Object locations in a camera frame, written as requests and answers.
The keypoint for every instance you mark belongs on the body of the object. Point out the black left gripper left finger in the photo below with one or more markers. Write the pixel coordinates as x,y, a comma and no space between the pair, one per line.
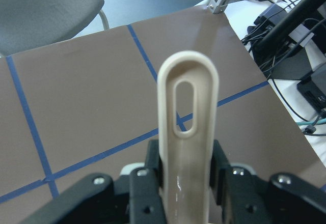
145,203

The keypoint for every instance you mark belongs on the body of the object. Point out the grey office chair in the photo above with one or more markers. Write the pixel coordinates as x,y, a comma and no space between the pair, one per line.
28,24

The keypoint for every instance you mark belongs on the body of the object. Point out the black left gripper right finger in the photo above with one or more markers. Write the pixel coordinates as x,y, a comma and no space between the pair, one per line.
235,191

